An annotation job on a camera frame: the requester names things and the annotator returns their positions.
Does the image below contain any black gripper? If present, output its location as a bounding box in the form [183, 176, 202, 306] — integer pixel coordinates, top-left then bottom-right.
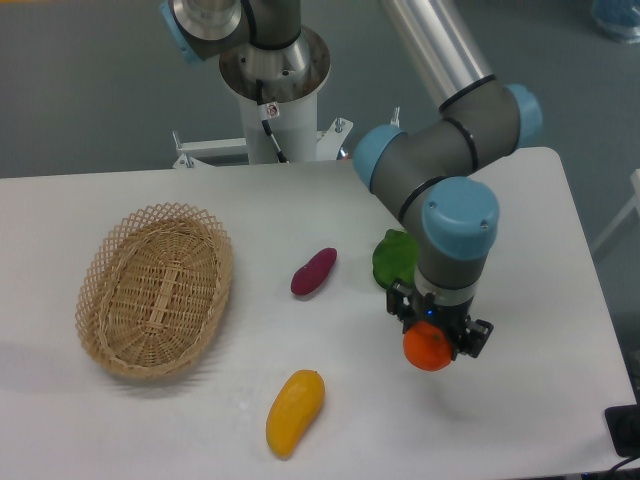
[386, 279, 494, 360]

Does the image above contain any orange fruit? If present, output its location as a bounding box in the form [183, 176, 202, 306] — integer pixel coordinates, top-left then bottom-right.
[403, 321, 452, 372]

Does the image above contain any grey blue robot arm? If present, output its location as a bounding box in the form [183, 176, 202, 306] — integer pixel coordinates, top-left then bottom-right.
[160, 1, 542, 358]

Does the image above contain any green leafy vegetable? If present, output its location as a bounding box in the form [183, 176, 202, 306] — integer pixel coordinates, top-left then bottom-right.
[372, 229, 419, 289]

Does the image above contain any purple sweet potato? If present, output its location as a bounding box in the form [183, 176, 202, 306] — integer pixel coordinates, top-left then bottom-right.
[290, 247, 338, 296]

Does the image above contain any black device at table edge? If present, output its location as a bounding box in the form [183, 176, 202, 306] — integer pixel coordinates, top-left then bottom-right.
[604, 405, 639, 457]

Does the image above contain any yellow mango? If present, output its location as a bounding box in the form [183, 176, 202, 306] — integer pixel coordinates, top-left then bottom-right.
[265, 370, 325, 460]

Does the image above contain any woven wicker basket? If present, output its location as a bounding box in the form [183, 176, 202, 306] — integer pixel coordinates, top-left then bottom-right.
[75, 203, 234, 380]

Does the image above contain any blue object in bag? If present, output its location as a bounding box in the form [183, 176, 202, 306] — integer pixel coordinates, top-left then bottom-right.
[591, 0, 639, 44]

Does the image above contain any white frame at right edge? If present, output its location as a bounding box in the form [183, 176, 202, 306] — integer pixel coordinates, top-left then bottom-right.
[590, 169, 639, 262]

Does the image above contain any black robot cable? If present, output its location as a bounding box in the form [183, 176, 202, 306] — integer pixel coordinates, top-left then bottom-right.
[253, 78, 290, 164]

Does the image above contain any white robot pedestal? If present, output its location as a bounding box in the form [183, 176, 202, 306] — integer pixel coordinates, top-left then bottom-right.
[173, 27, 354, 168]

